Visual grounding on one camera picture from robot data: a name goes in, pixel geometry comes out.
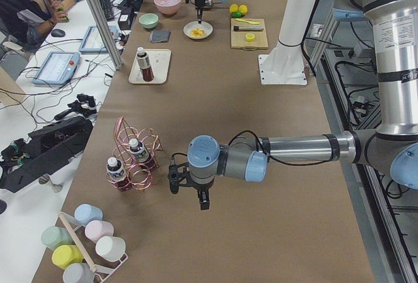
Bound white plate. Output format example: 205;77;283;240
183;21;213;40

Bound cream plastic tray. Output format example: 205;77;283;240
128;48;172;84

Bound dark sauce bottle on tray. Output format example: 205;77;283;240
137;46;154;82

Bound metal scoop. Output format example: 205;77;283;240
203;0;223;10

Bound pink bowl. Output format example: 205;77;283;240
153;0;182;15

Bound yellow lemon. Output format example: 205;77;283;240
229;3;239;14
238;5;248;16

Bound green lime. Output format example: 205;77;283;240
231;11;242;18

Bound wooden cutting board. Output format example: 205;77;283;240
231;18;268;50

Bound grey folded cloth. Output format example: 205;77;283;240
150;30;171;43

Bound green bowl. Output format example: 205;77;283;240
138;13;159;29

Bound yellow plastic knife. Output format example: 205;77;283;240
235;18;261;25

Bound lemon half slice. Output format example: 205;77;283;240
245;33;256;42

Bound bottle in rack rear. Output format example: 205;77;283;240
129;138;154;169

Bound bottle in rack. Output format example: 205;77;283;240
129;138;154;169
106;157;131;191

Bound bottle in rack front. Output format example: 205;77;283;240
106;157;131;191

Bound black keyboard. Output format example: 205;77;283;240
99;0;114;20

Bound white cup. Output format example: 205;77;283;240
95;236;126;262

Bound blue teach pendant far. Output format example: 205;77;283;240
78;25;107;54

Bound blue teach pendant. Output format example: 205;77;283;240
32;52;80;86
78;25;107;54

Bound pink cup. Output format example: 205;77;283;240
84;220;114;242

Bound blue cup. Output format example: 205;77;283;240
74;203;103;226

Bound white cup rack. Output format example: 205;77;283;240
57;211;129;282

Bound grey computer mouse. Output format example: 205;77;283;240
50;29;66;38

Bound grey cup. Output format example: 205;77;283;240
63;263;95;283

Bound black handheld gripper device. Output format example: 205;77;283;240
54;93;97;121

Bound yellow cup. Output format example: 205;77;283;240
52;244;84;270

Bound blue teach pendant near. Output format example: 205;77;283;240
32;52;80;86

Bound green cup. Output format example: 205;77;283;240
41;226;73;250

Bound black equipment case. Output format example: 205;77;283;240
1;116;93;193

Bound seated person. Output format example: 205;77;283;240
1;0;81;48

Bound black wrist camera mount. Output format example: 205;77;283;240
167;161;192;194

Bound copper wire bottle rack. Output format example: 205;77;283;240
113;116;163;192

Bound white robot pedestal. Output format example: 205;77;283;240
259;0;316;85

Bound aluminium frame post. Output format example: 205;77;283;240
86;0;123;70

